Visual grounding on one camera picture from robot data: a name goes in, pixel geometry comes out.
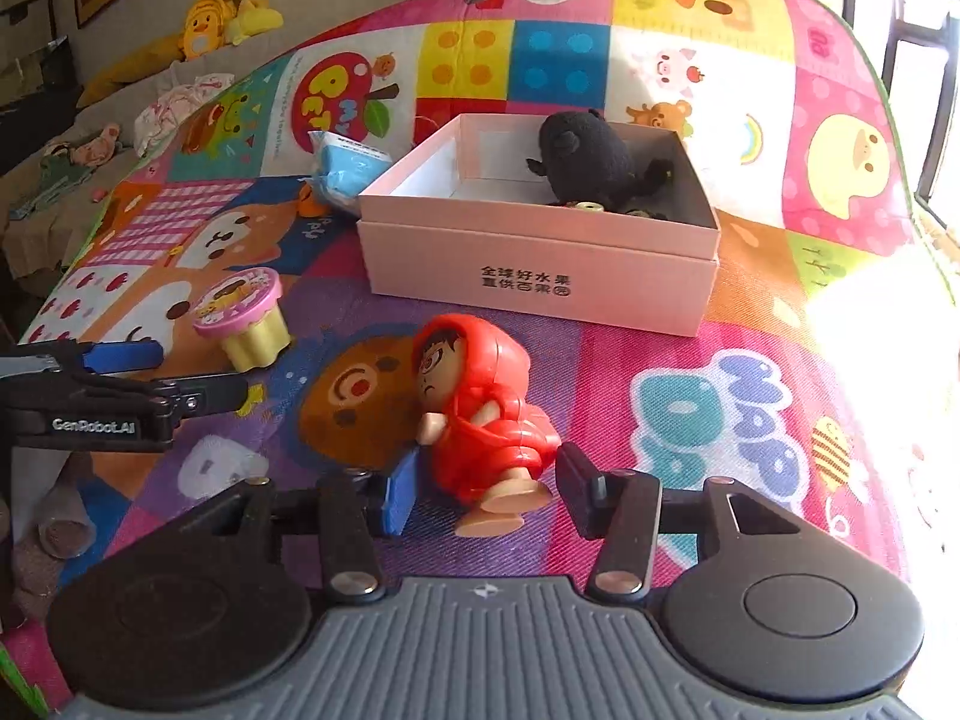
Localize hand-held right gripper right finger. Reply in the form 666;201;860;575
555;441;807;593

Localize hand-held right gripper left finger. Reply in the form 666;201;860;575
202;450;428;605

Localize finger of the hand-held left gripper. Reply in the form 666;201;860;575
112;373;250;417
15;340;164;377

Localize pink yellow stamp toy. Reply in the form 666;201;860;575
191;272;292;372

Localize red hooded doll figure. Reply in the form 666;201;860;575
411;313;562;539

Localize pink cardboard box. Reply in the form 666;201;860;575
356;112;722;337

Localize blue tissue pack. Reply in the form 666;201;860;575
307;130;395;220

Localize black plush toy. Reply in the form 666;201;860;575
525;109;676;215

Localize grey brown cloth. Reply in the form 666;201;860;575
37;480;98;560

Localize colourful cartoon play mat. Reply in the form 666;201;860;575
0;0;960;720

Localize pink crumpled garment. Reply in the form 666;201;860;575
41;124;125;170

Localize floral white cloth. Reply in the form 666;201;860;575
133;73;235;158

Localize long yellow plush pillow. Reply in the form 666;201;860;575
75;41;188;110

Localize yellow duck plush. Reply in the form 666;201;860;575
180;0;237;61

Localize black window frame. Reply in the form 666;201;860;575
881;15;960;203

